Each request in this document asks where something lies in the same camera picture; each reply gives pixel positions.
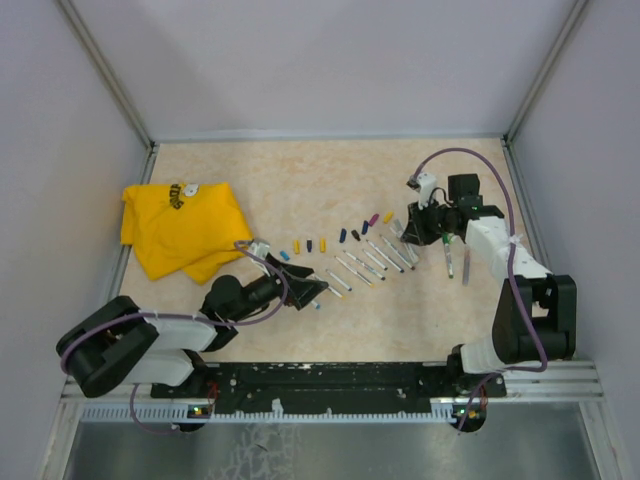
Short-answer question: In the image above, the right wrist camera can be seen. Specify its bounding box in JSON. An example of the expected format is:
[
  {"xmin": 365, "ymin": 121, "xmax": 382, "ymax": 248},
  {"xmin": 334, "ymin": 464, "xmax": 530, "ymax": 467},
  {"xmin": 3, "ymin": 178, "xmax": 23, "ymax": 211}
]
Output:
[{"xmin": 407, "ymin": 172, "xmax": 438, "ymax": 210}]

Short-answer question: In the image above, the dark green capped marker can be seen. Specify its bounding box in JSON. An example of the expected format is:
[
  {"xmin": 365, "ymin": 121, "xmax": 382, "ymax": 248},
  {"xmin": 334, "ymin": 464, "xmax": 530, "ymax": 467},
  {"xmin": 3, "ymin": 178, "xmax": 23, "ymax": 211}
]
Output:
[{"xmin": 442, "ymin": 233, "xmax": 454, "ymax": 279}]

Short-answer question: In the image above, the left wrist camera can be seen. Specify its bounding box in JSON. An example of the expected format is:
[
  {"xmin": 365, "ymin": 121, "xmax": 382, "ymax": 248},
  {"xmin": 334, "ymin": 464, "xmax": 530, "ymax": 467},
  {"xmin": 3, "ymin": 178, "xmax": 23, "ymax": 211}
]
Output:
[{"xmin": 249, "ymin": 239, "xmax": 270, "ymax": 260}]

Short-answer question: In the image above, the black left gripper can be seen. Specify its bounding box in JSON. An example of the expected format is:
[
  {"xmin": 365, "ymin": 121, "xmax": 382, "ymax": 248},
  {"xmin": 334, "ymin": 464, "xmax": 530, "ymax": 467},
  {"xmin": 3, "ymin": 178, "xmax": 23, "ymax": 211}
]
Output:
[{"xmin": 230, "ymin": 252, "xmax": 328, "ymax": 322}]

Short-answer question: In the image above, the magenta capped white marker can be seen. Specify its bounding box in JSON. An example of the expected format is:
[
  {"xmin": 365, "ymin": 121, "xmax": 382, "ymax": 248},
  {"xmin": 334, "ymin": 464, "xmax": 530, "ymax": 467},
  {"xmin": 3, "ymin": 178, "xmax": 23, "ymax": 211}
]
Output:
[{"xmin": 379, "ymin": 234, "xmax": 415, "ymax": 270}]

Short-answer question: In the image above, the yellow t-shirt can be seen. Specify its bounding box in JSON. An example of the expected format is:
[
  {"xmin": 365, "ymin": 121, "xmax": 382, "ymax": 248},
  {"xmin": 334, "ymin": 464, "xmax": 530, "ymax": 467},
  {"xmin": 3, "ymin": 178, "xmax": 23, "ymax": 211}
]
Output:
[{"xmin": 121, "ymin": 183, "xmax": 253, "ymax": 285}]

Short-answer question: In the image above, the yellow capped clear pen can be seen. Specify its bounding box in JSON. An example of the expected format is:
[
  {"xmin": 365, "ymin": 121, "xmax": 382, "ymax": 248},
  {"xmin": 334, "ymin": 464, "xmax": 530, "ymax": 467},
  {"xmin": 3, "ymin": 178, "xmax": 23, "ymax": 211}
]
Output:
[{"xmin": 334, "ymin": 256, "xmax": 374, "ymax": 288}]

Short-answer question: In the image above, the right corner aluminium post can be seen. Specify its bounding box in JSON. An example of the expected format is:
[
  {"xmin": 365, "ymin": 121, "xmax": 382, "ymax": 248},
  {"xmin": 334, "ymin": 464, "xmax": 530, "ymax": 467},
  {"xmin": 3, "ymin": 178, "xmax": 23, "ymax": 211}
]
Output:
[{"xmin": 502, "ymin": 0, "xmax": 591, "ymax": 147}]

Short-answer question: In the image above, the yellow capped slim marker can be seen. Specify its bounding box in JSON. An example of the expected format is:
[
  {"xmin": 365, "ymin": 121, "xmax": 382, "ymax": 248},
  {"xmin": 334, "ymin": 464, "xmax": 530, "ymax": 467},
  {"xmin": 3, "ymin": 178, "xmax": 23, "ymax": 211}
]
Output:
[{"xmin": 403, "ymin": 243, "xmax": 419, "ymax": 264}]

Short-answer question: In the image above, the white cable duct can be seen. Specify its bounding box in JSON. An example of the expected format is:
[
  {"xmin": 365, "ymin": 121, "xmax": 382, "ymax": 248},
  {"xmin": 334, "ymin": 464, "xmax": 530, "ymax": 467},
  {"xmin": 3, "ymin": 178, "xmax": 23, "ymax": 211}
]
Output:
[{"xmin": 79, "ymin": 403, "xmax": 471, "ymax": 424}]

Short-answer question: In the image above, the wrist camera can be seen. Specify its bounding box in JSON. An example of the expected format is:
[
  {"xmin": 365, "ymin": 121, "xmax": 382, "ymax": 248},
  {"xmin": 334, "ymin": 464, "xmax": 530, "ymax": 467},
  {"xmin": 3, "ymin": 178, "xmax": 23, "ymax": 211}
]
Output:
[
  {"xmin": 407, "ymin": 172, "xmax": 438, "ymax": 210},
  {"xmin": 249, "ymin": 239, "xmax": 270, "ymax": 260}
]

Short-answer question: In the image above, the purple grey marker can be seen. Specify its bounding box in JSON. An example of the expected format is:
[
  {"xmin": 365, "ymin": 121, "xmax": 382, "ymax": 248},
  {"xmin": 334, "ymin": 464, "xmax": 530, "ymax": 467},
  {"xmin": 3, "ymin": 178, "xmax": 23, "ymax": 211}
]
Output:
[{"xmin": 462, "ymin": 246, "xmax": 471, "ymax": 286}]

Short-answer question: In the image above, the corner aluminium post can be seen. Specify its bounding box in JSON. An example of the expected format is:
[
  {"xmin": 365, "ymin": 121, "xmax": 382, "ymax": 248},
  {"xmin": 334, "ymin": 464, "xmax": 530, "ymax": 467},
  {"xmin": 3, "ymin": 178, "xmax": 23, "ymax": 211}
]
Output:
[
  {"xmin": 55, "ymin": 0, "xmax": 155, "ymax": 149},
  {"xmin": 502, "ymin": 0, "xmax": 591, "ymax": 147}
]

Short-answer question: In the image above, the dark blue capped marker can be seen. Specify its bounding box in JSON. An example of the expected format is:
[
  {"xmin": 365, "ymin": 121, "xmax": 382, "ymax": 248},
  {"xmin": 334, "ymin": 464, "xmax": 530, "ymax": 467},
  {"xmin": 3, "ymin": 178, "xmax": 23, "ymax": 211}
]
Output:
[{"xmin": 343, "ymin": 250, "xmax": 386, "ymax": 281}]

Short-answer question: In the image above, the navy capped white marker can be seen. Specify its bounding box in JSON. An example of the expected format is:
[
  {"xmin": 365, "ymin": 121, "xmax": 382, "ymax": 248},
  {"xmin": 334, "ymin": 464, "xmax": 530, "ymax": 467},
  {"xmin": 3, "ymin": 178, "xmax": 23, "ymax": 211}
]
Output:
[{"xmin": 366, "ymin": 239, "xmax": 405, "ymax": 273}]

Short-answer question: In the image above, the black eraser-cap white marker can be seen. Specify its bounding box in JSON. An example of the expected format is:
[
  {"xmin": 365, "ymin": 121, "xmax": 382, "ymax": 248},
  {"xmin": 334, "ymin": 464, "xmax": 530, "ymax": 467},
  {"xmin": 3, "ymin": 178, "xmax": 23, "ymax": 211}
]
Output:
[{"xmin": 362, "ymin": 249, "xmax": 388, "ymax": 271}]

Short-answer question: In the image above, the blue eraser-cap white marker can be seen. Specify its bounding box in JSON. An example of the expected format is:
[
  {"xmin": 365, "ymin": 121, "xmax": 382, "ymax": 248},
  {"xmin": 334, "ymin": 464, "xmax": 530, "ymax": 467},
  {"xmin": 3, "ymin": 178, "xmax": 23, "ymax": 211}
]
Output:
[{"xmin": 325, "ymin": 269, "xmax": 353, "ymax": 292}]

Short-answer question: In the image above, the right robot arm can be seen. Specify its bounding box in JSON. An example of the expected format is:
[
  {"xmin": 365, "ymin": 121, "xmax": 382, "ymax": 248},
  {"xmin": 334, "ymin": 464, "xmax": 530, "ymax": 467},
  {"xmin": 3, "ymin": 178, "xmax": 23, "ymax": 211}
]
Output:
[{"xmin": 401, "ymin": 173, "xmax": 577, "ymax": 396}]

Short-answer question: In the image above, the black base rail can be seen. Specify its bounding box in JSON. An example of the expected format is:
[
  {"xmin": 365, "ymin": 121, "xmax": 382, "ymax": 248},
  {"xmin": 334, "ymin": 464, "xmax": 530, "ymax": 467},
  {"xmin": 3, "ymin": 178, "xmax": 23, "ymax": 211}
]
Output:
[{"xmin": 151, "ymin": 362, "xmax": 484, "ymax": 415}]

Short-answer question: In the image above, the left corner aluminium post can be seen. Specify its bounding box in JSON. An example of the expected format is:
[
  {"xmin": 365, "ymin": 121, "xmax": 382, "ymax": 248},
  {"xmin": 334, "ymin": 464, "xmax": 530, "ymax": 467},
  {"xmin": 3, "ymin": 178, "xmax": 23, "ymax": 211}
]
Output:
[{"xmin": 55, "ymin": 0, "xmax": 155, "ymax": 149}]

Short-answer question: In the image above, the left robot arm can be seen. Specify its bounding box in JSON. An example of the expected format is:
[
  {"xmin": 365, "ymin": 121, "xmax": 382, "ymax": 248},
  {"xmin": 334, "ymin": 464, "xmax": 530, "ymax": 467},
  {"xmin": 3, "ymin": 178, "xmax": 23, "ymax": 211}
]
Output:
[{"xmin": 55, "ymin": 255, "xmax": 328, "ymax": 398}]

